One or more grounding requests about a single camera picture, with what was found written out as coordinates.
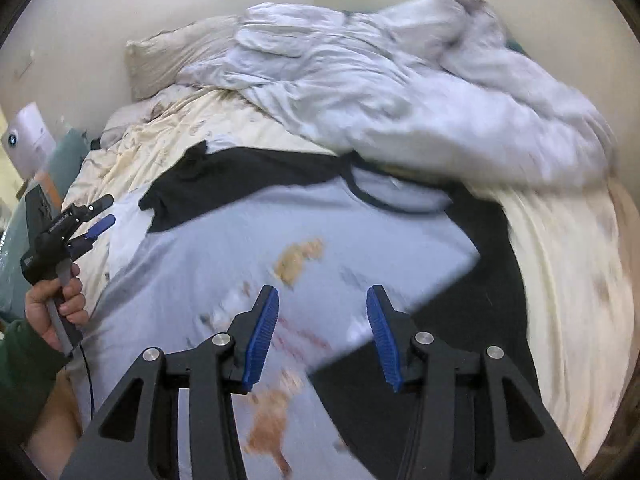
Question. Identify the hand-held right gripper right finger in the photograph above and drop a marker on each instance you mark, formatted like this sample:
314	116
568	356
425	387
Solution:
384	345

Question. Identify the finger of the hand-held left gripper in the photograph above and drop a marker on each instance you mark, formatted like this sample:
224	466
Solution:
95	206
97	227

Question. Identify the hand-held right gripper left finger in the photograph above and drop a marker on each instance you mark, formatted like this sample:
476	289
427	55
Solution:
262	340

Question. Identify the black sleeved white t-shirt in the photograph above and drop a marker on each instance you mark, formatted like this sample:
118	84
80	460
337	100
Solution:
250	230

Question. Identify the person's left forearm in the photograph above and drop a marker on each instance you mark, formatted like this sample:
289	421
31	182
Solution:
25	375

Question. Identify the person's left hand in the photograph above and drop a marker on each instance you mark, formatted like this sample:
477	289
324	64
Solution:
37	305

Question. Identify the white air purifier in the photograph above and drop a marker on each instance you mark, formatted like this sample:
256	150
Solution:
27	140

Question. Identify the beige pillow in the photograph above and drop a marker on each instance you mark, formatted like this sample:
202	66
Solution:
175	55

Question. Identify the person's bare leg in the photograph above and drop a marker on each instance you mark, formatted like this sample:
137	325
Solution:
55	430

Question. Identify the yellow cartoon print bed sheet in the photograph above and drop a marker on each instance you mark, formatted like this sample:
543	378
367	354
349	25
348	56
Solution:
565	260

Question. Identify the grey crumpled duvet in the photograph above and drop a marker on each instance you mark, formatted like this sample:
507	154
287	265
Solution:
400	85

